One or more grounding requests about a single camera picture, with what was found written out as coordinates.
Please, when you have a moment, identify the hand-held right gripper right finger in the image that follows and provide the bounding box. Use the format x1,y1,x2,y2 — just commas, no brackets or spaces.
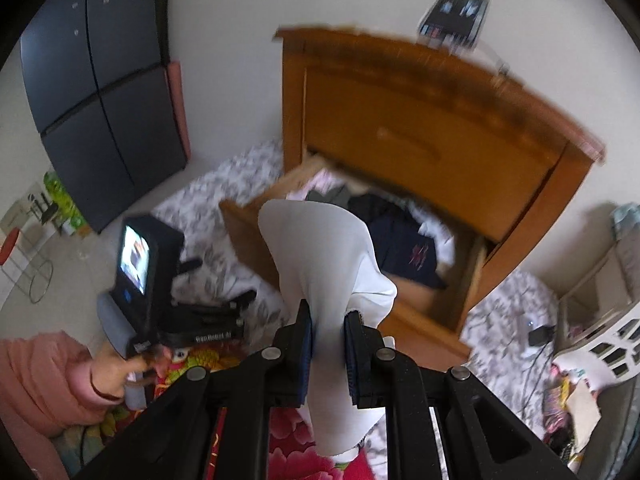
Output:
344,310,578,480

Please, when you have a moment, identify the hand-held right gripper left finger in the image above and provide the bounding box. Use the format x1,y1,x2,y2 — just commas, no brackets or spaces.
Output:
75,300,313,480

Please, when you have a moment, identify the wooden drawer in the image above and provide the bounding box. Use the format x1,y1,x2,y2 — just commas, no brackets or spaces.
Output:
300,67,571,258
219,155,488,366

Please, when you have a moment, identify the white cloth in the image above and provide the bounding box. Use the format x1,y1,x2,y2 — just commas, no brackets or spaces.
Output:
257,199,398,461

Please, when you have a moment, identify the navy garment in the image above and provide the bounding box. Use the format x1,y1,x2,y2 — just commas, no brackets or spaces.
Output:
347,192,448,291

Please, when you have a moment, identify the grey garment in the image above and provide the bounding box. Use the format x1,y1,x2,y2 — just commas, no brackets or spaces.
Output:
305,185,352,209

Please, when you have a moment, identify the person's left forearm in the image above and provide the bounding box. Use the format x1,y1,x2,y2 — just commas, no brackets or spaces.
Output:
0,332,123,441

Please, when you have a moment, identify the person's left hand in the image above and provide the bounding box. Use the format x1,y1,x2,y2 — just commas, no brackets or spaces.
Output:
90,346,172,405

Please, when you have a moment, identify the floral bed sheet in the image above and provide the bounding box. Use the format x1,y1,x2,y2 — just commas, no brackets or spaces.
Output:
150,140,563,441

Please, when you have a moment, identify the red floral blanket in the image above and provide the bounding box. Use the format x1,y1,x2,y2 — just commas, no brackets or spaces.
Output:
100,347,391,480

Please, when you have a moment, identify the green box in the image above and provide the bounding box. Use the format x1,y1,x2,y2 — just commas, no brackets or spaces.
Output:
44,170,93,236

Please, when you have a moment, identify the red stool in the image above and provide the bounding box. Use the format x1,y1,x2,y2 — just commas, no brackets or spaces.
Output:
0,229,21,267

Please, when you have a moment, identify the pink board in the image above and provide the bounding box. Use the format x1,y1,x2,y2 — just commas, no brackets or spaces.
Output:
167,60,192,161

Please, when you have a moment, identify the wooden nightstand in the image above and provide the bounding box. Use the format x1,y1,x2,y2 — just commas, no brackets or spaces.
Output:
272,25,606,361

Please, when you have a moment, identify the black charger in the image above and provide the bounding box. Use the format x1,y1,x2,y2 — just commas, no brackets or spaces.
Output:
529,325,557,348

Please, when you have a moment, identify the pile of colourful trinkets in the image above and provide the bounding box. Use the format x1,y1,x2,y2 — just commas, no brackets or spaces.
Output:
542,365,601,461

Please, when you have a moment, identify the closed wooden drawer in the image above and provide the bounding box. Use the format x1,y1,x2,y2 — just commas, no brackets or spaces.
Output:
300,67,571,258

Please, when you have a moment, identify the teal bag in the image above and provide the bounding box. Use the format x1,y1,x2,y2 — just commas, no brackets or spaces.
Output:
610,202,640,241

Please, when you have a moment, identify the black flat device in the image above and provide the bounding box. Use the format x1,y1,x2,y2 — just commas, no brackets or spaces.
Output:
417,0,490,53

